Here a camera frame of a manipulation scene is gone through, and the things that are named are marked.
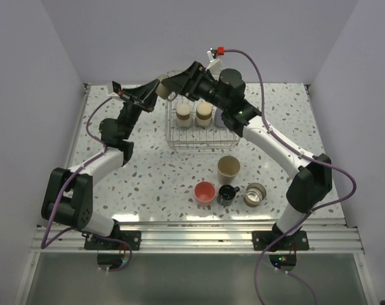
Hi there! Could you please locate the wire dish rack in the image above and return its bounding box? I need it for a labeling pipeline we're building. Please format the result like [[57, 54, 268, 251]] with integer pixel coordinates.
[[165, 69, 243, 151]]

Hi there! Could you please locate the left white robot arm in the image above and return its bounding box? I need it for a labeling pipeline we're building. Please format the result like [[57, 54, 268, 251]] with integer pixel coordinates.
[[41, 79, 160, 250]]

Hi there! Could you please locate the lavender plastic cup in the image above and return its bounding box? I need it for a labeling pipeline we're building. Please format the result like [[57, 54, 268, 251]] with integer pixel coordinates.
[[214, 108, 225, 128]]

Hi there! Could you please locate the coral pink cup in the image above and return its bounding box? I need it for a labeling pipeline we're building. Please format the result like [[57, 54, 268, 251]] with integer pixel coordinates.
[[194, 181, 217, 207]]

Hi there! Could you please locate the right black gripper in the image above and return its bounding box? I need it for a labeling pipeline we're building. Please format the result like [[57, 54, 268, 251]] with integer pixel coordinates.
[[161, 62, 229, 112]]

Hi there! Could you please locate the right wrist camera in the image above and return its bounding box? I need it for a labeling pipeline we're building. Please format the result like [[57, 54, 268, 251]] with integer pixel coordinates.
[[206, 46, 225, 76]]

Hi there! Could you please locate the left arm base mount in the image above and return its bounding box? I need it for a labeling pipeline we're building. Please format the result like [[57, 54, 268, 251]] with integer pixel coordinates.
[[81, 230, 142, 250]]

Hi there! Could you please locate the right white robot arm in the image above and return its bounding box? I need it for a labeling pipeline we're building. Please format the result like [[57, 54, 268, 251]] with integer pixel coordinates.
[[161, 62, 332, 250]]

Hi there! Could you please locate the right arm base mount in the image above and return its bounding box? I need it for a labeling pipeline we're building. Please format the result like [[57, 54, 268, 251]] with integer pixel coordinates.
[[252, 230, 310, 252]]

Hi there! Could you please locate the small olive mug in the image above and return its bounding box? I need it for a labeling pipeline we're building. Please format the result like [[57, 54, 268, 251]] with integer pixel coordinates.
[[156, 74, 177, 102]]

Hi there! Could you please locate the steel cup with brown band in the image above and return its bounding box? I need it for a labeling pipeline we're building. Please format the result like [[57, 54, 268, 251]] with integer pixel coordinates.
[[195, 102, 212, 127]]

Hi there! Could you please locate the black mug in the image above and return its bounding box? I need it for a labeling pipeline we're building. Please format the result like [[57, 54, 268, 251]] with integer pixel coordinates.
[[217, 185, 240, 207]]

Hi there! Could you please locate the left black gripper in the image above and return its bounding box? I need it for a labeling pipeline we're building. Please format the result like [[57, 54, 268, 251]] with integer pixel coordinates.
[[118, 80, 161, 140]]

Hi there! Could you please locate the tall beige cup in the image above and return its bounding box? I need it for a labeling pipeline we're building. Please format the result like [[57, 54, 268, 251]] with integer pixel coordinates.
[[217, 155, 241, 185]]

